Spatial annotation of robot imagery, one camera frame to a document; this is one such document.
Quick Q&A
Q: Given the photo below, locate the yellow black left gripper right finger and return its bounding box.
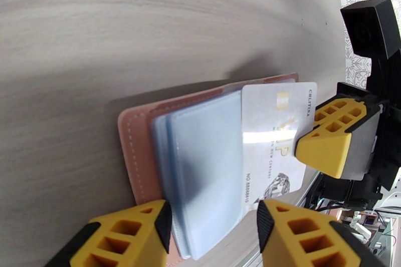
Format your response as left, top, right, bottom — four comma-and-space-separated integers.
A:
257, 199, 387, 267

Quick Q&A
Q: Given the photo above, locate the white background machine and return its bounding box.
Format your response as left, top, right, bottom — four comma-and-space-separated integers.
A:
350, 192, 401, 257

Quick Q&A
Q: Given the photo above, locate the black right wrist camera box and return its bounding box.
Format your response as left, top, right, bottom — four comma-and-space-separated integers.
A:
340, 0, 401, 61

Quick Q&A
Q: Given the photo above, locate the pink card holder wallet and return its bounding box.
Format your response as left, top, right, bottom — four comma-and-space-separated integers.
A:
117, 72, 300, 267

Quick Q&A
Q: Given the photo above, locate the white VIP card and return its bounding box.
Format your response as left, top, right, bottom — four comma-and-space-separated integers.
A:
241, 82, 318, 210

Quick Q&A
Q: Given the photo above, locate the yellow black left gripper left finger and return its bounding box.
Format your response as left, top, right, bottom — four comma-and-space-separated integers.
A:
44, 199, 172, 267

